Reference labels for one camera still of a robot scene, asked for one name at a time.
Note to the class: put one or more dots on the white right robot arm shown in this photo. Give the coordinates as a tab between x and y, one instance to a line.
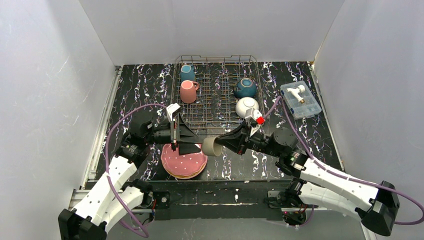
315	183

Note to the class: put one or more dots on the blue handled mug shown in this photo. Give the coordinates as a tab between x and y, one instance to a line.
187	72

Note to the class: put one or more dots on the teal bowl beige inside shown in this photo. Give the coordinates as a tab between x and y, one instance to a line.
245	87

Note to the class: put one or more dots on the yellow plate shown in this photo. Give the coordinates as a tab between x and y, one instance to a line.
182	173

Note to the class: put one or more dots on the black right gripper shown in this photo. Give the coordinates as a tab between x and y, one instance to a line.
247	139

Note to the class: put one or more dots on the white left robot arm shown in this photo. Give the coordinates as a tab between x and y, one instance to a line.
110	199

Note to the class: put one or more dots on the pink bottom plate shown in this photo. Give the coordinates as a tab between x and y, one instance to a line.
185	177

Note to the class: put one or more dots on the clear plastic parts box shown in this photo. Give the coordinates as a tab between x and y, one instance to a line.
309	109

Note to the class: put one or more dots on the white pipe fitting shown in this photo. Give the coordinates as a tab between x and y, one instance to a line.
296	93

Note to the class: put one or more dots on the small grey cup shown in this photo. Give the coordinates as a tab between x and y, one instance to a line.
211	148

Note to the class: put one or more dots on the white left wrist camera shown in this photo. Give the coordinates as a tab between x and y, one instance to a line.
171	110

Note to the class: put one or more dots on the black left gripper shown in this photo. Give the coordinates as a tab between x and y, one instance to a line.
175	133

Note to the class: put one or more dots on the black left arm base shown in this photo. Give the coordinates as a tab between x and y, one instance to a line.
152	199

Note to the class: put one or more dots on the grey wire dish rack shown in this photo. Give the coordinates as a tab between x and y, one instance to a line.
215	105

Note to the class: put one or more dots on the white bowl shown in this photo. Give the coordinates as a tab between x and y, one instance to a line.
245	103

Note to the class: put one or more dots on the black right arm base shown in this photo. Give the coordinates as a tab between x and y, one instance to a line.
295	213

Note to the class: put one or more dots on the pink polka dot plate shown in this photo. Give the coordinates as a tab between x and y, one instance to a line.
180	164

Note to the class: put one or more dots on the pink handled mug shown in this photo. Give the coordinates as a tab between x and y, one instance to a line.
188	91

